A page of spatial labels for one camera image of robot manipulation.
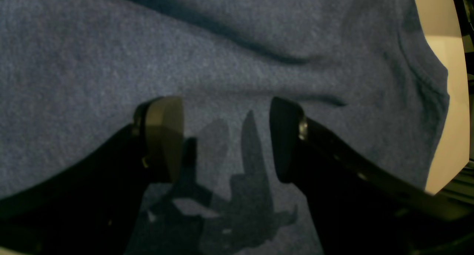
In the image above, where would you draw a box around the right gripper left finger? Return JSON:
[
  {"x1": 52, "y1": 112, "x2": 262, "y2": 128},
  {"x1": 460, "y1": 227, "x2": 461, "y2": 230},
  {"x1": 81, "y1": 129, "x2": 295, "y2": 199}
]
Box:
[{"x1": 0, "y1": 96, "x2": 184, "y2": 255}]

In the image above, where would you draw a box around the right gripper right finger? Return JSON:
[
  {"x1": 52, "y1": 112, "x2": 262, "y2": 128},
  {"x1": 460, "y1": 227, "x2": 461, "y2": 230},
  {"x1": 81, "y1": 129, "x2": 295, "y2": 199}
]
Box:
[{"x1": 270, "y1": 97, "x2": 473, "y2": 255}]

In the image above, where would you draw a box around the dark blue t-shirt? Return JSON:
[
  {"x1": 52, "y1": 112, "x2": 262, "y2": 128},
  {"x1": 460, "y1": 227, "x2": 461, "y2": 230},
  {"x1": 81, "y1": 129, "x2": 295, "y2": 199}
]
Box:
[{"x1": 0, "y1": 0, "x2": 449, "y2": 255}]

